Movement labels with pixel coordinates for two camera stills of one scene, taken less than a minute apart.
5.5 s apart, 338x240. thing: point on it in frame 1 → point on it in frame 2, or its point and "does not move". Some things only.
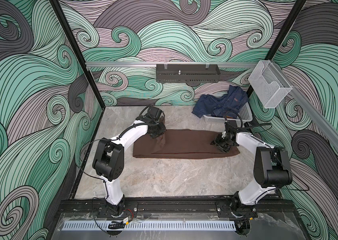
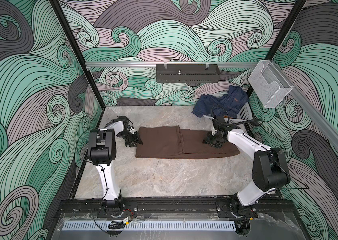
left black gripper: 163,129 → 136,139
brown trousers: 181,143 does not move
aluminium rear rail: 153,64 does not move
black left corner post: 78,52 does not move
